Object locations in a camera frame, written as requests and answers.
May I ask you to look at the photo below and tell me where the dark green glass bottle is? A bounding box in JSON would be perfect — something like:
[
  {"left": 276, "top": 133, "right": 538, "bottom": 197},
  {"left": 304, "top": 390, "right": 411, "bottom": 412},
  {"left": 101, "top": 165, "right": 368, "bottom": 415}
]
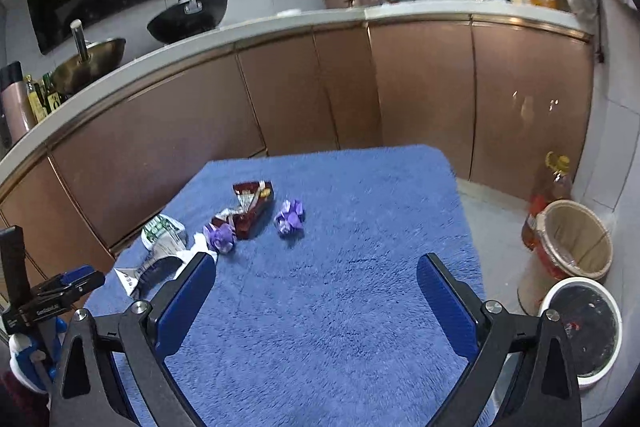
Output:
[{"left": 40, "top": 72, "right": 64, "bottom": 113}]

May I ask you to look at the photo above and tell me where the person's left forearm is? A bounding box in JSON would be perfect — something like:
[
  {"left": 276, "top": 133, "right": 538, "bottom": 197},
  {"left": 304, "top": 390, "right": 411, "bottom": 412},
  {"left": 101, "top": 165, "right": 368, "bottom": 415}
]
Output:
[{"left": 0, "top": 369, "right": 51, "bottom": 427}]

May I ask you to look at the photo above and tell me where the white paper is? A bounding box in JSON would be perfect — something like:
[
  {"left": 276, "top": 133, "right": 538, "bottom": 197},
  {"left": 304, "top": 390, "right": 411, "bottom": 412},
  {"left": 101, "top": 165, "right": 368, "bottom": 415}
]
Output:
[{"left": 187, "top": 232, "right": 219, "bottom": 266}]

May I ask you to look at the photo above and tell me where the brown snack wrapper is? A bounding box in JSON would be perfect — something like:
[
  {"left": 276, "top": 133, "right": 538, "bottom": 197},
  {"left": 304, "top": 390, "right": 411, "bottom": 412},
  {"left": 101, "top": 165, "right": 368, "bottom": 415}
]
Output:
[{"left": 212, "top": 179, "right": 275, "bottom": 241}]

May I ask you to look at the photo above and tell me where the white and black wrapper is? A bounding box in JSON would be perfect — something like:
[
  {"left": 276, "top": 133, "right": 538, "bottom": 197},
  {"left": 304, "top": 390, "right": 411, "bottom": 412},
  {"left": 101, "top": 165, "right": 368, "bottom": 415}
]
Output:
[{"left": 114, "top": 239, "right": 189, "bottom": 298}]

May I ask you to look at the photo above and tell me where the brass wok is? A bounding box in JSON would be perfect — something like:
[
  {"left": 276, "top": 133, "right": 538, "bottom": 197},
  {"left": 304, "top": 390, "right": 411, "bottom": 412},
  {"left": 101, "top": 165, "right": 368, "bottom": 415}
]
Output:
[{"left": 50, "top": 19, "right": 127, "bottom": 96}]

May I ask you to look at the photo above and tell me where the purple candy wrapper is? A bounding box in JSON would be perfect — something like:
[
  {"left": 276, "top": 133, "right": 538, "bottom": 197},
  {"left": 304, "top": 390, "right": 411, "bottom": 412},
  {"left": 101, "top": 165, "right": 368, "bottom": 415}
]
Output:
[
  {"left": 274, "top": 199, "right": 306, "bottom": 237},
  {"left": 202, "top": 222, "right": 236, "bottom": 254}
]

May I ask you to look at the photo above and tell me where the yellow oil glass bottle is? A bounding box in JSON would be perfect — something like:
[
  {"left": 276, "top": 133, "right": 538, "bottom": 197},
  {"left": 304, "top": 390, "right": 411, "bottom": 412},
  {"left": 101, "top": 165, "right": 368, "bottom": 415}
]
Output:
[{"left": 24, "top": 74, "right": 46, "bottom": 123}]

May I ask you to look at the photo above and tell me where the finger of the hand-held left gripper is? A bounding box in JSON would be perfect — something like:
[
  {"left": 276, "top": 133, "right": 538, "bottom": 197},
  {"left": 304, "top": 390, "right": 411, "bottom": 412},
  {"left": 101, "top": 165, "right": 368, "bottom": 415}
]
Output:
[
  {"left": 2, "top": 273, "right": 107, "bottom": 334},
  {"left": 30, "top": 264, "right": 99, "bottom": 303}
]

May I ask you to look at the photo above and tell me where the blue fluffy towel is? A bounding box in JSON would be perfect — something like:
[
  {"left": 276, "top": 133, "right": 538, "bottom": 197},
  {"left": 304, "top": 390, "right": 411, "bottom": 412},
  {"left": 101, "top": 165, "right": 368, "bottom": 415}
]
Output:
[{"left": 82, "top": 144, "right": 489, "bottom": 427}]

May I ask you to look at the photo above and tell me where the grey bin with white rim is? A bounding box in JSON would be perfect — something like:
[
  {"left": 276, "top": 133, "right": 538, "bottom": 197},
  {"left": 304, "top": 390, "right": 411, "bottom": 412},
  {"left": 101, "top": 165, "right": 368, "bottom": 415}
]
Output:
[{"left": 540, "top": 276, "right": 624, "bottom": 391}]

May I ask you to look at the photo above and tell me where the brown kitchen cabinet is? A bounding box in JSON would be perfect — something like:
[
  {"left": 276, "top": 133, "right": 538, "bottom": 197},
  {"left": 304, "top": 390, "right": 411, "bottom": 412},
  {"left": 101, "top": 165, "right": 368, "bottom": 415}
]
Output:
[{"left": 0, "top": 19, "right": 596, "bottom": 308}]

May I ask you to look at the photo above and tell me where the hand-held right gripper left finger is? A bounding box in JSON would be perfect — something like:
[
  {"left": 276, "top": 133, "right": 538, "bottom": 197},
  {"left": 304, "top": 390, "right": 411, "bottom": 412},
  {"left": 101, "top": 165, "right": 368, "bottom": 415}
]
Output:
[{"left": 49, "top": 251, "right": 217, "bottom": 427}]

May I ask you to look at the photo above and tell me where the black wok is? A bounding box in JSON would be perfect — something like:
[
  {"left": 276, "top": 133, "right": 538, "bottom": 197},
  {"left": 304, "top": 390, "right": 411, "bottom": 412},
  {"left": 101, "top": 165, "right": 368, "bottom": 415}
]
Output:
[{"left": 146, "top": 0, "right": 229, "bottom": 44}]

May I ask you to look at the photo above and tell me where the cooking oil bottle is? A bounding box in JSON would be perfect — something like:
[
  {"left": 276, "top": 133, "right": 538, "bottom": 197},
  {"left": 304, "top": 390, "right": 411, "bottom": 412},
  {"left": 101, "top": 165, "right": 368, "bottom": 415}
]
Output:
[{"left": 521, "top": 151, "right": 575, "bottom": 253}]

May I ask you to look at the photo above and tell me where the beige bucket with red band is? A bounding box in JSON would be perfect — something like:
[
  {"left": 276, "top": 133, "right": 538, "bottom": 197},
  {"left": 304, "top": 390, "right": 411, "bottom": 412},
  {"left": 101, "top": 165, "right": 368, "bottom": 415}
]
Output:
[{"left": 537, "top": 199, "right": 615, "bottom": 284}]

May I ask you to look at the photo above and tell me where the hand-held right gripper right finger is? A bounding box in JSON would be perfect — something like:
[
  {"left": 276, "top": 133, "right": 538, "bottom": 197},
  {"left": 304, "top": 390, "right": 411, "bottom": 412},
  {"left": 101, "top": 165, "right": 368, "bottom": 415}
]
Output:
[{"left": 416, "top": 252, "right": 582, "bottom": 427}]

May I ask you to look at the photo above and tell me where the pink bottle with black cap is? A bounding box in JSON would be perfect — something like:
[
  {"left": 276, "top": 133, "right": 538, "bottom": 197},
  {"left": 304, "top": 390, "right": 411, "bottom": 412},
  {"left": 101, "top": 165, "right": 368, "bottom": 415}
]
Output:
[{"left": 0, "top": 61, "right": 37, "bottom": 143}]

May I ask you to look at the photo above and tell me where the green and white packet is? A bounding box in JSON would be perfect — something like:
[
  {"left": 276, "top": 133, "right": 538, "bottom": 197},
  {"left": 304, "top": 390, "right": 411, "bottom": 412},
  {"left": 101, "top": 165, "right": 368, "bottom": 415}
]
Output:
[{"left": 141, "top": 214, "right": 184, "bottom": 251}]

